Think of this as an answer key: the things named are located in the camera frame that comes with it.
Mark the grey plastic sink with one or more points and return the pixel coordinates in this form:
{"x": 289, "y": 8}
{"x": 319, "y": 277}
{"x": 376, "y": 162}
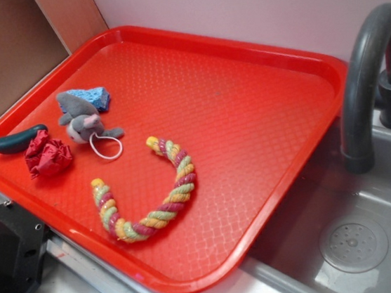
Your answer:
{"x": 332, "y": 231}

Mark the brown cardboard panel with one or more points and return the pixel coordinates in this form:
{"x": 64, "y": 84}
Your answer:
{"x": 35, "y": 36}

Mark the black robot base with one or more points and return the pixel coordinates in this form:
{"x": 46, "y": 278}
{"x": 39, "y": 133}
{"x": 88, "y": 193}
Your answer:
{"x": 23, "y": 239}

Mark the red plastic tray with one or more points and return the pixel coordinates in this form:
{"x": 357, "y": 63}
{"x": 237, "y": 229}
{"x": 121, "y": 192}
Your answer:
{"x": 249, "y": 116}

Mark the multicolour twisted rope toy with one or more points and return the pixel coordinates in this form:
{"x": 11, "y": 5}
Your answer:
{"x": 159, "y": 218}

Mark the grey plush elephant toy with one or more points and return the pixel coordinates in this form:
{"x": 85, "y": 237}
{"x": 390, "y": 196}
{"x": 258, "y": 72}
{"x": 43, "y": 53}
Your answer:
{"x": 83, "y": 124}

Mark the blue sponge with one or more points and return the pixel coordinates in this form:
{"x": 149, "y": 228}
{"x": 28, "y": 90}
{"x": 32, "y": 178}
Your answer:
{"x": 98, "y": 97}

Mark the grey plastic faucet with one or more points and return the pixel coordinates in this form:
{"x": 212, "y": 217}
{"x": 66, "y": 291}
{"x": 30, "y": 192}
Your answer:
{"x": 368, "y": 87}

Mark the crumpled red cloth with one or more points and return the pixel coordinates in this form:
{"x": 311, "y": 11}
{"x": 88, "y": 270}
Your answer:
{"x": 45, "y": 156}

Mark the metal rail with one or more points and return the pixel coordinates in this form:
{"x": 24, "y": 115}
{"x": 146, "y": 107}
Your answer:
{"x": 101, "y": 281}

